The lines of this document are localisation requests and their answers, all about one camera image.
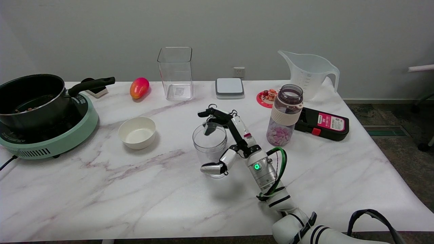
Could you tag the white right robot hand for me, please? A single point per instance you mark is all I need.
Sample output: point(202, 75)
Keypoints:
point(239, 130)

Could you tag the clear drinking glass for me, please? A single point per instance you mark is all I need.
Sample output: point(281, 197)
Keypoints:
point(210, 145)

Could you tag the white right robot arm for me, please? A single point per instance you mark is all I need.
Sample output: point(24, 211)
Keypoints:
point(268, 173)

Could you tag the large clear measuring jug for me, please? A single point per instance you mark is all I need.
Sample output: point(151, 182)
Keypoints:
point(308, 73)

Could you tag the red round coaster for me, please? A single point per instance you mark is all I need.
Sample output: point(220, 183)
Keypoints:
point(262, 100)

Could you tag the grey white kitchen scale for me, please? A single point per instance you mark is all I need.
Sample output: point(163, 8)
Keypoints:
point(230, 87)

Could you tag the clear bottle with pink pills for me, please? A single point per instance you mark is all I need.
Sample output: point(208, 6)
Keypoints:
point(284, 117)

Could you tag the clear square storage container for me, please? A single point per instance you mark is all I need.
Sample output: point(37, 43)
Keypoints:
point(175, 74)

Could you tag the black device with red label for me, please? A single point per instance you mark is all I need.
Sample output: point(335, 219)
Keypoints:
point(323, 124)

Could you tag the white bowl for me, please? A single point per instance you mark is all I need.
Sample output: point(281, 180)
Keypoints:
point(137, 133)

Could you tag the red yellow mango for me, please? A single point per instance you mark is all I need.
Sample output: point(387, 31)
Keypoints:
point(139, 87)

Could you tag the floor vent grille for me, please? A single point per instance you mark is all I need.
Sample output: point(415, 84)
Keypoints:
point(385, 130)

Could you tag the white block with black top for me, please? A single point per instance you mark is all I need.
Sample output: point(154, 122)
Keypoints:
point(96, 90)

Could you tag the green induction cooker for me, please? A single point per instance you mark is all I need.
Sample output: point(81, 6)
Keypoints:
point(61, 139)

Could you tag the black chair base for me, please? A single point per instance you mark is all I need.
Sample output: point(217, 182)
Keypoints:
point(423, 147)

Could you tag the white chair armrest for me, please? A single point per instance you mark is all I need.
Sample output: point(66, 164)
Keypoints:
point(422, 67)

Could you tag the white wall socket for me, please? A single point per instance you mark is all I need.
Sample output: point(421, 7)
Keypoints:
point(239, 72)

